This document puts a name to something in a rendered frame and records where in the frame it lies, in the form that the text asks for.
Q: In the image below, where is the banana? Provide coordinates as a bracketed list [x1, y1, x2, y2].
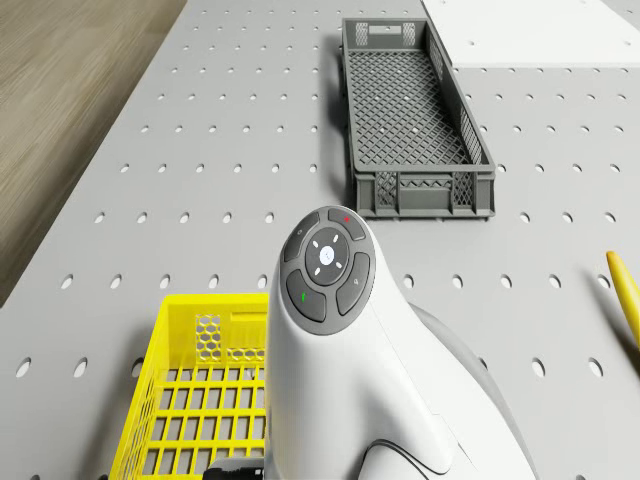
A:
[605, 250, 640, 349]

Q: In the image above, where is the white board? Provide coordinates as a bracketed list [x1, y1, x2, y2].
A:
[419, 0, 640, 69]

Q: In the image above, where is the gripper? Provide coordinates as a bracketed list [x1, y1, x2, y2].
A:
[204, 456, 267, 480]

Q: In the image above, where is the yellow basket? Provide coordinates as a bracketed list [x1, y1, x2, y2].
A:
[108, 292, 272, 480]

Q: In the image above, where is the dark grey basket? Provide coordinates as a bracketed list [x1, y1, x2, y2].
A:
[340, 17, 498, 222]

